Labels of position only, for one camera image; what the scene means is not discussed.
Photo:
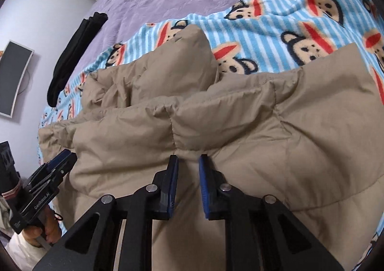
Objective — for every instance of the black folded cloth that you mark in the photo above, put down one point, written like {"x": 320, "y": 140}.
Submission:
{"x": 72, "y": 57}

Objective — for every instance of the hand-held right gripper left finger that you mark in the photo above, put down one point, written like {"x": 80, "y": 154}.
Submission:
{"x": 173, "y": 187}

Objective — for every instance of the beige puffer jacket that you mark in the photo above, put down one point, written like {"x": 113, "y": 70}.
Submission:
{"x": 270, "y": 139}

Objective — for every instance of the blue striped monkey print blanket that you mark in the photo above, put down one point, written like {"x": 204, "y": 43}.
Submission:
{"x": 264, "y": 24}

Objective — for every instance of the wall-mounted flat screen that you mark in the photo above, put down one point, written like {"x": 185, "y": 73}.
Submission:
{"x": 12, "y": 78}

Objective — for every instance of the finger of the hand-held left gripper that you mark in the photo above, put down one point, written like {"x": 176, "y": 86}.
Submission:
{"x": 65, "y": 166}
{"x": 60, "y": 157}

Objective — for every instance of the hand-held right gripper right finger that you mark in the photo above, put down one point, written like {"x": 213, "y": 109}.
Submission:
{"x": 204, "y": 187}

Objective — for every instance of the person's left hand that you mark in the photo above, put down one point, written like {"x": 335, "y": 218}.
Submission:
{"x": 49, "y": 230}

